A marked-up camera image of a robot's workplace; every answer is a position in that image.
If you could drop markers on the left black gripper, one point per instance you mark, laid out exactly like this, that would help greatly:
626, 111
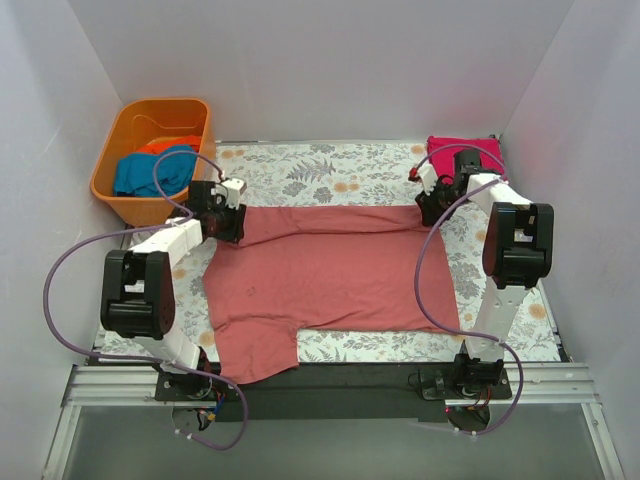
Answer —
230, 230

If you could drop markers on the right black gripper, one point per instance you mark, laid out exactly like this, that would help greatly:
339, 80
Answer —
430, 213

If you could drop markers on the dusty pink t shirt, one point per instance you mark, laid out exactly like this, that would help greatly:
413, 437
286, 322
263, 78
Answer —
355, 268

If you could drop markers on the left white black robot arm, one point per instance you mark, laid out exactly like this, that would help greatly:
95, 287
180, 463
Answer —
138, 300

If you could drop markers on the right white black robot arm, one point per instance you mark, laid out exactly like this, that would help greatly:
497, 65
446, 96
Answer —
517, 253

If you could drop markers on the folded magenta t shirt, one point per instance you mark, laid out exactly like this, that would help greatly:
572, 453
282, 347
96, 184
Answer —
442, 151

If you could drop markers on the floral patterned table mat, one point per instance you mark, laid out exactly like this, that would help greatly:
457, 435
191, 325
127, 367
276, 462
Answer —
340, 174

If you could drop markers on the orange t shirt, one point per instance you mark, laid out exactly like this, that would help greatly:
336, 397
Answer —
160, 145

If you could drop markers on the blue t shirt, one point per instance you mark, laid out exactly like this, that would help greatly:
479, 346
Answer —
134, 173

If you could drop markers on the orange plastic basket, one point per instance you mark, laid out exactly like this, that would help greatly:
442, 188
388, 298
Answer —
145, 122

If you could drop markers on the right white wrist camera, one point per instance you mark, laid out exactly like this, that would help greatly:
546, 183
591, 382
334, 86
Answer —
425, 175

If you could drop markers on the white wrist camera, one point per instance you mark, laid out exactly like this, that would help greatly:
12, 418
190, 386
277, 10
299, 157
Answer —
425, 175
231, 189

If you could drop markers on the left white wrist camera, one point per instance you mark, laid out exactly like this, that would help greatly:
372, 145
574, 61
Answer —
231, 189

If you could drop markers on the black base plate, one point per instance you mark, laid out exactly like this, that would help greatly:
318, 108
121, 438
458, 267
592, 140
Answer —
346, 391

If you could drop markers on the aluminium frame rail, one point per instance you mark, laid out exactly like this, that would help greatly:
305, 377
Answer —
102, 386

